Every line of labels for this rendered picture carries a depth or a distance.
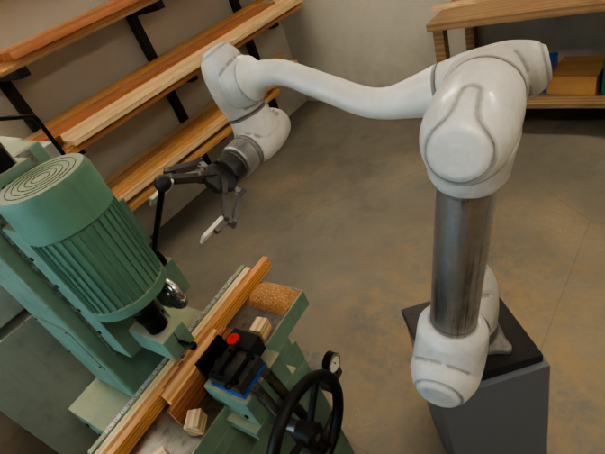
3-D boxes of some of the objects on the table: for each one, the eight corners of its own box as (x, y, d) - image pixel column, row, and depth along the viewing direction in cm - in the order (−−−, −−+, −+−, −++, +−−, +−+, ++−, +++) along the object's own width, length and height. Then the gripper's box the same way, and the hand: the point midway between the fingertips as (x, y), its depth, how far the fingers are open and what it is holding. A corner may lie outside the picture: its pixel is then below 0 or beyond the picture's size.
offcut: (194, 418, 102) (187, 410, 100) (207, 415, 102) (201, 407, 99) (190, 436, 99) (183, 429, 97) (203, 434, 98) (196, 426, 96)
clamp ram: (232, 395, 103) (216, 374, 98) (210, 385, 107) (194, 364, 102) (253, 364, 108) (239, 341, 103) (231, 355, 113) (217, 334, 107)
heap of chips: (283, 315, 119) (278, 306, 116) (245, 304, 127) (239, 295, 124) (300, 291, 124) (295, 282, 122) (262, 282, 132) (257, 273, 130)
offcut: (265, 340, 114) (259, 331, 111) (254, 339, 115) (248, 330, 113) (272, 327, 116) (267, 318, 114) (262, 325, 118) (257, 316, 116)
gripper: (272, 203, 108) (220, 263, 96) (191, 143, 109) (129, 195, 96) (281, 186, 102) (226, 248, 90) (195, 123, 103) (129, 177, 90)
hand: (179, 218), depth 94 cm, fingers open, 13 cm apart
